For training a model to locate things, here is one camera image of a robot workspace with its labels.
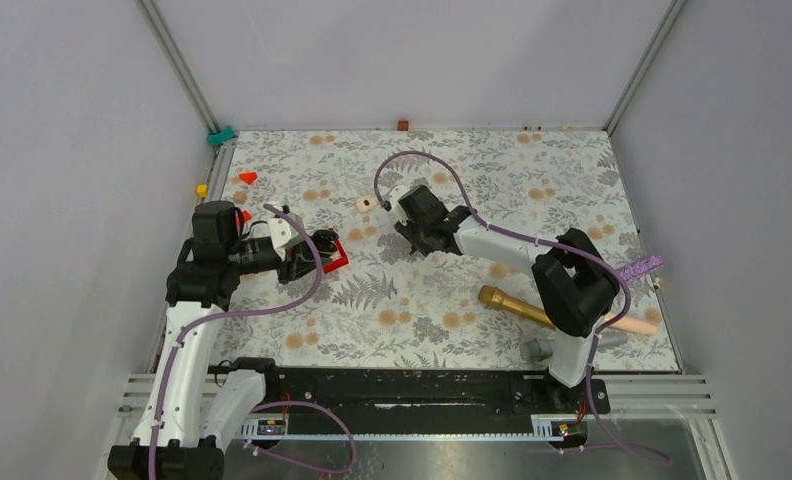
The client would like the teal block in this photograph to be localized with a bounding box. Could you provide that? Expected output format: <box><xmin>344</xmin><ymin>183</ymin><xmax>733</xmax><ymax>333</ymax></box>
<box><xmin>207</xmin><ymin>125</ymin><xmax>236</xmax><ymax>147</ymax></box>

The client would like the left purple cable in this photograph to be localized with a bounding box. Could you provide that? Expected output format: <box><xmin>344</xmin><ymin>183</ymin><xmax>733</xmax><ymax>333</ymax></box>
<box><xmin>146</xmin><ymin>203</ymin><xmax>358</xmax><ymax>480</ymax></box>

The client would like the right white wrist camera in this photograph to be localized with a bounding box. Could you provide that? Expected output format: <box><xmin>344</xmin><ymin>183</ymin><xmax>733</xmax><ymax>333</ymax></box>
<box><xmin>381</xmin><ymin>185</ymin><xmax>410</xmax><ymax>225</ymax></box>

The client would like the pink earbud charging case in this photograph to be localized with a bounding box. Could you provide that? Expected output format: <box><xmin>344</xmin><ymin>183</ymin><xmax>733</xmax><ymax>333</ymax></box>
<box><xmin>355</xmin><ymin>195</ymin><xmax>378</xmax><ymax>214</ymax></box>

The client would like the red triangular block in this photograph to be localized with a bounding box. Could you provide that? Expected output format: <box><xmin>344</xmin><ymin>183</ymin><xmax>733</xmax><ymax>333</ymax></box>
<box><xmin>238</xmin><ymin>171</ymin><xmax>258</xmax><ymax>185</ymax></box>

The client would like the grey microphone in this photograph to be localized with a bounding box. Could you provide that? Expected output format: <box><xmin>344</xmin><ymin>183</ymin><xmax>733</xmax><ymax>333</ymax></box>
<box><xmin>520</xmin><ymin>332</ymin><xmax>629</xmax><ymax>363</ymax></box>

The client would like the purple glitter microphone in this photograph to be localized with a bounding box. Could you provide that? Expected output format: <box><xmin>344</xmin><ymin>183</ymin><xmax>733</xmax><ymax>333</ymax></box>
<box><xmin>617</xmin><ymin>255</ymin><xmax>664</xmax><ymax>282</ymax></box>

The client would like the gold microphone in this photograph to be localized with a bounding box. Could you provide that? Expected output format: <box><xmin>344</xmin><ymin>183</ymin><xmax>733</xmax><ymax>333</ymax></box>
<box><xmin>478</xmin><ymin>285</ymin><xmax>554</xmax><ymax>328</ymax></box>

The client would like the red box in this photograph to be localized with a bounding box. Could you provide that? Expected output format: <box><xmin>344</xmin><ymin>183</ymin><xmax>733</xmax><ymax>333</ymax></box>
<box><xmin>323</xmin><ymin>239</ymin><xmax>349</xmax><ymax>274</ymax></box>

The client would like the floral table mat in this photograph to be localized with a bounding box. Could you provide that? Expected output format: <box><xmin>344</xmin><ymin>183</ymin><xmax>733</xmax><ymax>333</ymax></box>
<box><xmin>210</xmin><ymin>130</ymin><xmax>645</xmax><ymax>369</ymax></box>

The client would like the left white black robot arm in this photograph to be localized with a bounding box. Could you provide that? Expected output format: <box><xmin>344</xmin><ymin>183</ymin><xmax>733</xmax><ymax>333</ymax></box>
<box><xmin>107</xmin><ymin>201</ymin><xmax>339</xmax><ymax>479</ymax></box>

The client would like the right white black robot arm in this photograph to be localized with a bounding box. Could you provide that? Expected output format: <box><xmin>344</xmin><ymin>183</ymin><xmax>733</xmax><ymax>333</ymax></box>
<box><xmin>384</xmin><ymin>185</ymin><xmax>621</xmax><ymax>412</ymax></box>

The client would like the pink microphone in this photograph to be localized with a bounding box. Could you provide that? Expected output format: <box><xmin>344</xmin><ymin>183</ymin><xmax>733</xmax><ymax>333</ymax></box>
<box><xmin>605</xmin><ymin>310</ymin><xmax>663</xmax><ymax>336</ymax></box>

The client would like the black earbud case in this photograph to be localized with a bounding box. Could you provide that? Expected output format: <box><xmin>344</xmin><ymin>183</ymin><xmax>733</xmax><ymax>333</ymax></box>
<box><xmin>311</xmin><ymin>229</ymin><xmax>339</xmax><ymax>257</ymax></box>

